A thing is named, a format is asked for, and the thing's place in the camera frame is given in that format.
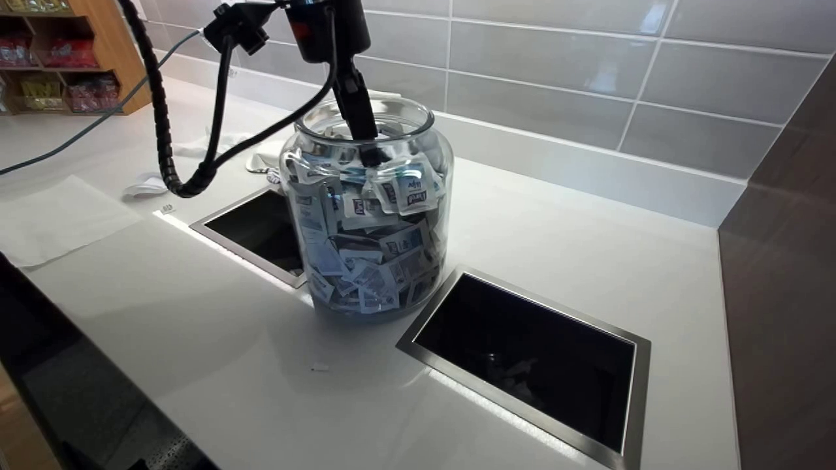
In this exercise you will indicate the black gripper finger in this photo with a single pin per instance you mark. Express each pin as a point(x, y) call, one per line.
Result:
point(348, 97)
point(368, 131)

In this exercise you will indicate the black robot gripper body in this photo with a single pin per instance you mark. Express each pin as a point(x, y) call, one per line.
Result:
point(330, 33)

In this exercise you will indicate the left steel counter trash opening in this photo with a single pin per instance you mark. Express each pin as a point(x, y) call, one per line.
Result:
point(258, 232)

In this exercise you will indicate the steel counter trash opening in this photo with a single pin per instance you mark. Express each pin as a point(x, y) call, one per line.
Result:
point(573, 377)
point(258, 232)

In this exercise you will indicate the right steel counter trash opening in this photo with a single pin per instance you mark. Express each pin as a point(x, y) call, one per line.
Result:
point(573, 377)

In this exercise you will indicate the clear glass jar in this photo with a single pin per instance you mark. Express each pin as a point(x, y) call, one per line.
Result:
point(368, 216)

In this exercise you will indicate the white crumpled wrapper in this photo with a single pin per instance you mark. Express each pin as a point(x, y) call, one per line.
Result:
point(147, 187)

